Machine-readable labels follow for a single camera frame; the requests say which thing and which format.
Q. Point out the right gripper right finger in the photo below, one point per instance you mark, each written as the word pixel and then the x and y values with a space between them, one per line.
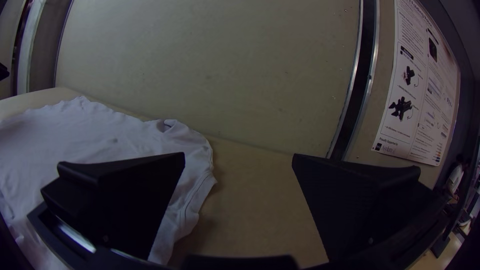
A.
pixel 356 210

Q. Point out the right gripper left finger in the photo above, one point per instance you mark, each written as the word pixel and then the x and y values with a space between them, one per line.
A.
pixel 123 202

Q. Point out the white t-shirt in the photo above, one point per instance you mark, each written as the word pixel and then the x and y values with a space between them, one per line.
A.
pixel 75 131

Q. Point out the person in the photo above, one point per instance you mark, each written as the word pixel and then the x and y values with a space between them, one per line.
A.
pixel 455 178

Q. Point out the white printed wall poster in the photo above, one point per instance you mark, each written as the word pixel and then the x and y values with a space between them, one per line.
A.
pixel 412 112

